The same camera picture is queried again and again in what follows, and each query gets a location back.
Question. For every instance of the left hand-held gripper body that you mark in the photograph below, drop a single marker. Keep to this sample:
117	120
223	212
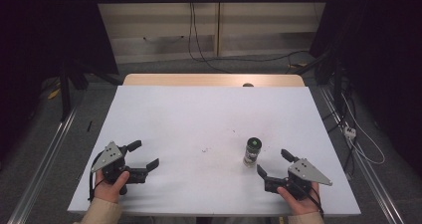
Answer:
112	172

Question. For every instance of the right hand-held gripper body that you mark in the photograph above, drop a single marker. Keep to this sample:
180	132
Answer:
298	180

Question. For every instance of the spice jar with green lid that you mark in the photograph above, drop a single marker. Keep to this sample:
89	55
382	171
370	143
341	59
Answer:
253	154

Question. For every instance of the person's left hand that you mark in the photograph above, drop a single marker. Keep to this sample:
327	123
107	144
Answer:
107	189

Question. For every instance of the person's right hand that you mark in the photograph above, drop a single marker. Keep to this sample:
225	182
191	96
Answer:
298	202

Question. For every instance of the small black floor piece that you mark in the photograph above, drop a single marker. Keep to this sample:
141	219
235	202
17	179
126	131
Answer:
89	126

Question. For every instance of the white board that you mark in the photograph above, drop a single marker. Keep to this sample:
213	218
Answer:
199	117

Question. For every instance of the wooden table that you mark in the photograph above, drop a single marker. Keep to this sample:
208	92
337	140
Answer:
182	79

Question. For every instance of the black metal stand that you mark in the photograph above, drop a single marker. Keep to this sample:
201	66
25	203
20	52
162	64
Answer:
337	81
65	94

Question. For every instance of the yellow floor tape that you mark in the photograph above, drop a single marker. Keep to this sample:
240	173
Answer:
53	94

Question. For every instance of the black curtain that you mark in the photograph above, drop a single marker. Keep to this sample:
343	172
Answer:
40	35
381	51

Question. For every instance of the aluminium floor rail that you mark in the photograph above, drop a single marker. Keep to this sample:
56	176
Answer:
49	151
371	174

